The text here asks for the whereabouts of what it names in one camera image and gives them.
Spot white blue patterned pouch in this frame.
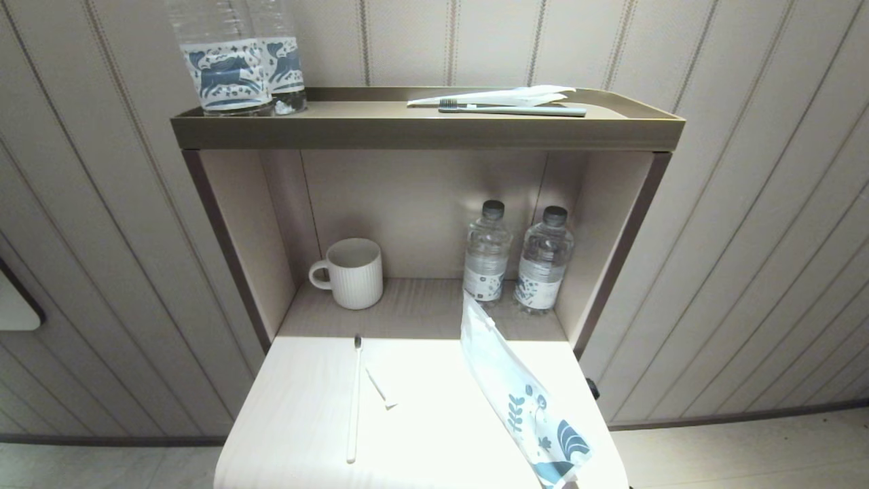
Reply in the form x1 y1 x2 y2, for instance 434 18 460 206
460 291 593 489

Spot small white toothpaste tube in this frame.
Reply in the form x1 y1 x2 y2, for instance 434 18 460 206
365 367 399 410

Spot white toothbrush dark bristles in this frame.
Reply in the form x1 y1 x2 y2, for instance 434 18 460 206
346 334 364 465

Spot small clear water bottle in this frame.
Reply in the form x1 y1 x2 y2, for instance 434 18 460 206
514 206 576 315
463 200 513 304

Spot white ribbed mug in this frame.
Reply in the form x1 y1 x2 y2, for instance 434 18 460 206
309 238 384 310

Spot grey-green toothbrush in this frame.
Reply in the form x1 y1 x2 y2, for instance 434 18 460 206
438 99 587 118

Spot white paper wrapper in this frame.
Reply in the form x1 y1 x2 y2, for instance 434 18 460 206
407 85 576 108

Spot beige wooden shelf cabinet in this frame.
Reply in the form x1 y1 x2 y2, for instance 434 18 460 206
180 146 673 489

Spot large blue-label water bottle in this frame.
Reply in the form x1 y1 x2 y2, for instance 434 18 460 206
166 0 274 116
248 0 308 115

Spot white brown-edged wall panel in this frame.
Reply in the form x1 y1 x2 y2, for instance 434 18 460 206
0 258 46 332

